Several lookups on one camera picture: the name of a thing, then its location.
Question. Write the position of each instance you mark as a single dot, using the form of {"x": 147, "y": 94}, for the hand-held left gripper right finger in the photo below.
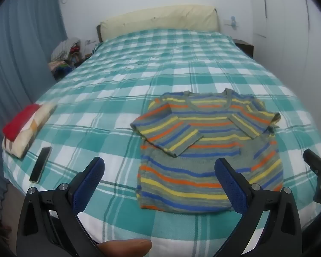
{"x": 231, "y": 184}

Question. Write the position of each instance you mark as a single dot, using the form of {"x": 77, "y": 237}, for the blue-grey curtain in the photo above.
{"x": 16, "y": 45}

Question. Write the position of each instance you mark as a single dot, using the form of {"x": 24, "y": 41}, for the pile of mixed clothes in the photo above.
{"x": 65, "y": 53}

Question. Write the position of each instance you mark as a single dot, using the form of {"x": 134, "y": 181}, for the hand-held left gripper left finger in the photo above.
{"x": 87, "y": 184}

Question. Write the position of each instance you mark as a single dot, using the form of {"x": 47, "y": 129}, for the small blue wall ornament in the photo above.
{"x": 233, "y": 22}

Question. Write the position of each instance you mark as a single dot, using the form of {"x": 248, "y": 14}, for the dark wooden nightstand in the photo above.
{"x": 244, "y": 46}

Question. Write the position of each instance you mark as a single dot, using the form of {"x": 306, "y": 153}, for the white wall socket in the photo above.
{"x": 226, "y": 22}

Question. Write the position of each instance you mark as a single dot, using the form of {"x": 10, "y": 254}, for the folded cream patterned cloth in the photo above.
{"x": 29, "y": 136}

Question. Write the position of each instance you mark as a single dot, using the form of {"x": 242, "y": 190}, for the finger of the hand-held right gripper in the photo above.
{"x": 313, "y": 160}

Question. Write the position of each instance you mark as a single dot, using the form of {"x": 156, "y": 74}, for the striped knit sweater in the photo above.
{"x": 203, "y": 139}

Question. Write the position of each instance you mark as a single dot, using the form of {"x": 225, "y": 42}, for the long cream pillow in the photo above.
{"x": 160, "y": 21}

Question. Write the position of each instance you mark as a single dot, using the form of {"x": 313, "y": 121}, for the white wardrobe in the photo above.
{"x": 283, "y": 45}

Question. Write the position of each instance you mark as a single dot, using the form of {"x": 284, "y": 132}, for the folded red cloth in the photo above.
{"x": 18, "y": 123}

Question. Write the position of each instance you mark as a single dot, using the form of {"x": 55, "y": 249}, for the bed with teal checked sheet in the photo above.
{"x": 149, "y": 72}

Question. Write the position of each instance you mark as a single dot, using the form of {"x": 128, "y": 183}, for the black smartphone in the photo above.
{"x": 40, "y": 164}

